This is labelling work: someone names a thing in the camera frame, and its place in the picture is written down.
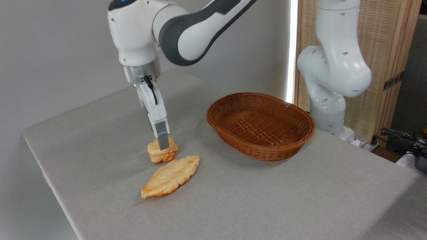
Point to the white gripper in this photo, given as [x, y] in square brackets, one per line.
[156, 108]

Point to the small round bread roll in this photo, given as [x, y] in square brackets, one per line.
[160, 156]

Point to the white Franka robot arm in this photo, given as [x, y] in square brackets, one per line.
[186, 33]

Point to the long flat bread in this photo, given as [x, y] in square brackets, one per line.
[170, 176]

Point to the brown wicker basket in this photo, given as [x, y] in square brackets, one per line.
[263, 130]

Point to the grey tablecloth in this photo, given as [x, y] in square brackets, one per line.
[253, 196]

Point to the dark metal screen hinge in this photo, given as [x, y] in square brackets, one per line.
[393, 81]

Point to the grey box device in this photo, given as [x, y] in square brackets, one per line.
[422, 163]

